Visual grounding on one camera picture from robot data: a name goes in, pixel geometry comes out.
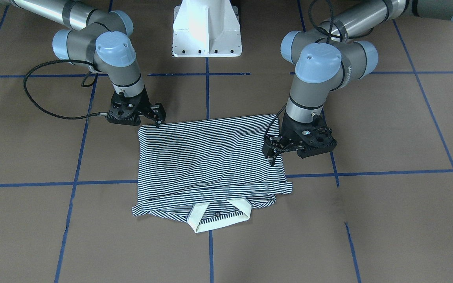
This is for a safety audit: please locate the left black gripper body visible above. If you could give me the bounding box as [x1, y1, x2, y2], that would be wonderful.
[262, 134, 306, 160]

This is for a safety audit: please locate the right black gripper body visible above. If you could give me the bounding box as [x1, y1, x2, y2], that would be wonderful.
[138, 103, 166, 123]

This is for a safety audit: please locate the navy white striped polo shirt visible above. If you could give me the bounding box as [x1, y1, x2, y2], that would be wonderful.
[131, 114, 293, 233]

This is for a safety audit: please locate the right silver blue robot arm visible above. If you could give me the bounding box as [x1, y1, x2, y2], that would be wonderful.
[0, 0, 166, 127]

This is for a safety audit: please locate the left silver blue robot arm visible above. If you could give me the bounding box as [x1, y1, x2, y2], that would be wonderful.
[262, 0, 453, 165]

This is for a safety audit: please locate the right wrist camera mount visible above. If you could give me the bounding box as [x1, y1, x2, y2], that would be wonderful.
[106, 90, 150, 126]

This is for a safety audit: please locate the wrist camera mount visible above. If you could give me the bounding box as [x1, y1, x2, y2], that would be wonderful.
[288, 118, 338, 159]
[106, 90, 150, 126]

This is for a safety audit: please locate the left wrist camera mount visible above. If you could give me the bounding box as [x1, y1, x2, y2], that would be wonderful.
[288, 118, 338, 159]

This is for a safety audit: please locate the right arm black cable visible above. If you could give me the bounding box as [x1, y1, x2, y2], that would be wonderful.
[23, 59, 111, 120]

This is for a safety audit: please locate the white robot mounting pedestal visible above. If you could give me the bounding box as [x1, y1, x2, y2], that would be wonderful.
[171, 0, 243, 58]

